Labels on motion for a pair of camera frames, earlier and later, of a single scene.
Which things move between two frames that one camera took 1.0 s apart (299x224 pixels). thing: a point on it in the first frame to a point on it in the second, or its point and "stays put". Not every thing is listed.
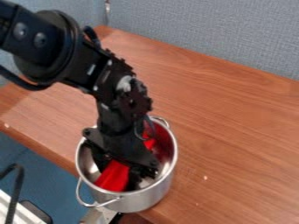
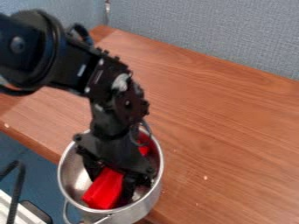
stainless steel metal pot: x=146 y=196 to x=76 y=180
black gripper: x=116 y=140 stays put
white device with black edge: x=29 y=213 stays put
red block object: x=116 y=174 stays put
